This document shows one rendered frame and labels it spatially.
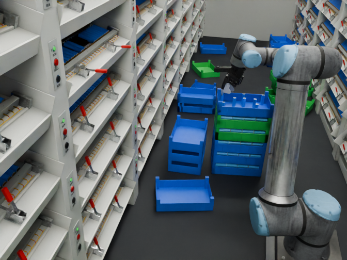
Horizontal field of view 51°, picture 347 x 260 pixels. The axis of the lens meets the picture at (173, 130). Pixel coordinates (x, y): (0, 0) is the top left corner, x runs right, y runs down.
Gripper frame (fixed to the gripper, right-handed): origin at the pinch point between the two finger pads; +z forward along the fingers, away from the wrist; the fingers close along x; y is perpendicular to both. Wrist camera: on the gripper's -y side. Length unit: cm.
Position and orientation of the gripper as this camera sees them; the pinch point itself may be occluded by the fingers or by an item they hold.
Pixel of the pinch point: (222, 92)
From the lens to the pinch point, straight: 216.0
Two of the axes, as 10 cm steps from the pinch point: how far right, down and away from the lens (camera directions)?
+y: 7.9, 5.1, -3.3
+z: -2.5, 7.7, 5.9
